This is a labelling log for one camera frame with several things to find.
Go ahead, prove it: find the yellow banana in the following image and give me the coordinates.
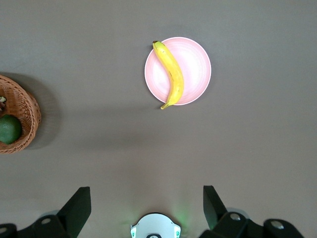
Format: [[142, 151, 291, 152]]
[[152, 40, 185, 111]]

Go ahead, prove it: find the brown wicker basket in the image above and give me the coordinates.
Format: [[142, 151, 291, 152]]
[[0, 74, 42, 154]]

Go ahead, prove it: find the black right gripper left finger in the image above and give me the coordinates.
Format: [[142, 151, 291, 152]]
[[0, 186, 92, 238]]

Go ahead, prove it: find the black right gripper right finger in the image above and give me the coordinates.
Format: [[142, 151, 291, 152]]
[[198, 185, 304, 238]]

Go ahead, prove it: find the pink round plate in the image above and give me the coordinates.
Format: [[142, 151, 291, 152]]
[[144, 37, 212, 107]]

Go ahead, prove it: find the green avocado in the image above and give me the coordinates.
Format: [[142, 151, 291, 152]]
[[0, 115, 23, 145]]

